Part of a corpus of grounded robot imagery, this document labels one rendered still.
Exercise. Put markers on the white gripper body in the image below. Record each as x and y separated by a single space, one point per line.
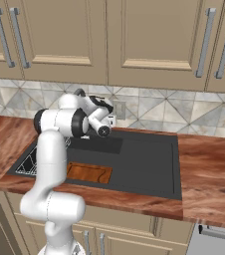
112 123

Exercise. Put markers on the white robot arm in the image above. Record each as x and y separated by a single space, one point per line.
50 156

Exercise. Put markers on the dark grey sink faucet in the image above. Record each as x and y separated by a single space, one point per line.
80 91

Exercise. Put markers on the dark grey sink basin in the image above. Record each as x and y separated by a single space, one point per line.
144 162

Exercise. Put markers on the brown wooden cutting board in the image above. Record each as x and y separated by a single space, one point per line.
89 172

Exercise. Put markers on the beige panel under sink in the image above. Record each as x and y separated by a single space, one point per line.
117 219

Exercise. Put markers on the black white patterned object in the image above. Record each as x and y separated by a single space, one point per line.
28 163

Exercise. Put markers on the beige base cupboard door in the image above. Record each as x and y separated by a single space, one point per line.
141 245
35 237

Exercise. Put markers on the beige corner base cupboard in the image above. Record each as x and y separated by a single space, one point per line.
0 225

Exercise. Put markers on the grey dishwasher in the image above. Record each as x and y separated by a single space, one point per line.
214 247

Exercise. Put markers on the grey wall outlet plate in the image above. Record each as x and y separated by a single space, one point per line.
120 109

